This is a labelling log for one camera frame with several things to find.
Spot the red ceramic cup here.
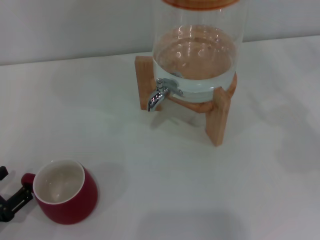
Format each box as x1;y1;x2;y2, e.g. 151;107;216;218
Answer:
20;159;100;225

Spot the wooden dispenser stand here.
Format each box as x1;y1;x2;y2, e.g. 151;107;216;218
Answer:
134;55;238;147

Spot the wooden jar lid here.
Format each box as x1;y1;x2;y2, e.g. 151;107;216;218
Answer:
161;0;241;11

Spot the glass water dispenser jar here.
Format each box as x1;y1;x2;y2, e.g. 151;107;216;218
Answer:
151;0;248;103

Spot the chrome faucet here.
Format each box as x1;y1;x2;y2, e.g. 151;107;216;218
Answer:
147;77;185;113

